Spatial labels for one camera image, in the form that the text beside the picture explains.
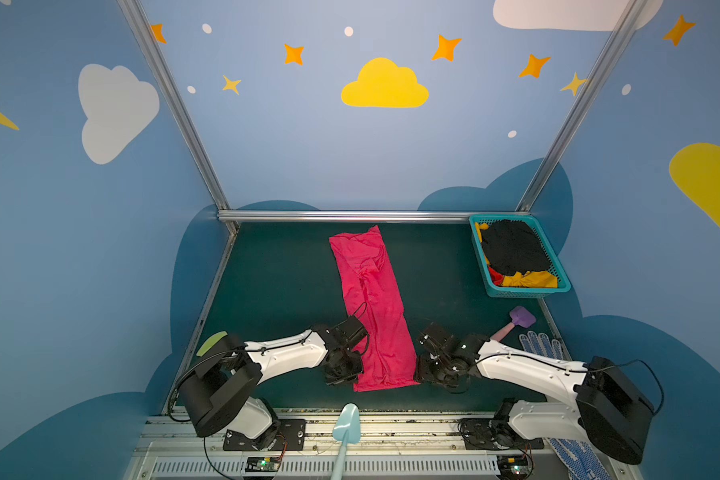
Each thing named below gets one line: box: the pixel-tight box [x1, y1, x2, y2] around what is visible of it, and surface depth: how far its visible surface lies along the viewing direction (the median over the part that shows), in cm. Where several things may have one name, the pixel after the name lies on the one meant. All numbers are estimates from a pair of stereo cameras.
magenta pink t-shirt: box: [329, 226, 419, 393], surface depth 100 cm
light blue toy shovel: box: [330, 403, 361, 480], surface depth 77 cm
